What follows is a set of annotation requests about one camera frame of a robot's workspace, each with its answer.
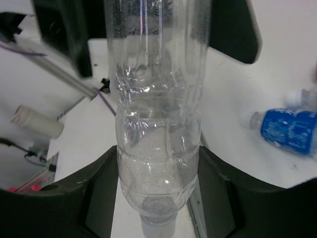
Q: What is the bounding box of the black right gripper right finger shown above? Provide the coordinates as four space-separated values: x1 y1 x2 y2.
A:
198 146 317 238

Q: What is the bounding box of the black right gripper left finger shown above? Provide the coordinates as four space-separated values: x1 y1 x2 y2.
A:
0 146 118 238

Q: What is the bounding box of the clear unlabelled plastic bottle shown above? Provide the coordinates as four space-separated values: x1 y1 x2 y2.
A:
105 0 210 238

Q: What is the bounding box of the white cylinder roll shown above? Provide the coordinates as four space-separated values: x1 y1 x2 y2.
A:
10 105 64 139

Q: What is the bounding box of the aluminium frame rail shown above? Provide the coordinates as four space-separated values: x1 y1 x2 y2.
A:
0 39 98 99

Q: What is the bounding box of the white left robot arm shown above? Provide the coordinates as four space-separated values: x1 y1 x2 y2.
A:
33 0 260 78

